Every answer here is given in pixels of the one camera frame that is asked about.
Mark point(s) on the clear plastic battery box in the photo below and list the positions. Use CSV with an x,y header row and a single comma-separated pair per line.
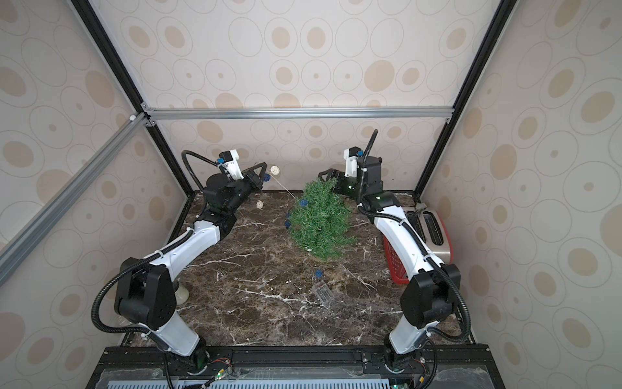
x,y
323,294

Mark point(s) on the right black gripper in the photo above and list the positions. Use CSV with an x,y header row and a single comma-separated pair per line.
x,y
338,177

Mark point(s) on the left diagonal aluminium frame bar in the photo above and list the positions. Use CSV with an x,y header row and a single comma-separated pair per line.
x,y
14,254

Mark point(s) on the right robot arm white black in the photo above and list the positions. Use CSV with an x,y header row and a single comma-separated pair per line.
x,y
431,303

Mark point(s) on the clear jar black lid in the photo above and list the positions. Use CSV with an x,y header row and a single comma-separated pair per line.
x,y
182,295

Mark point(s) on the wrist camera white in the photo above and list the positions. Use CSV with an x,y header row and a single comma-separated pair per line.
x,y
228,164
351,156

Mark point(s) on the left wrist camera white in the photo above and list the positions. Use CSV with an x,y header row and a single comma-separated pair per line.
x,y
228,164

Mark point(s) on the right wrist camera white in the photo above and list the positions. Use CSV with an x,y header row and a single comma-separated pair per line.
x,y
351,156

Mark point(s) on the small green christmas tree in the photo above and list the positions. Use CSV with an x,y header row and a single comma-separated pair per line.
x,y
319,221

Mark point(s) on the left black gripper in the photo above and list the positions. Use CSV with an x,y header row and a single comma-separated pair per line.
x,y
255,182

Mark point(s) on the horizontal aluminium frame bar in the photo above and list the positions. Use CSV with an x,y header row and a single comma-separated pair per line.
x,y
301,113

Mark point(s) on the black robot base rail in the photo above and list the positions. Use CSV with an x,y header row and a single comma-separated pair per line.
x,y
372,366

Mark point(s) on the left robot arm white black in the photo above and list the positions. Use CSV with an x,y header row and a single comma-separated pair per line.
x,y
141,298

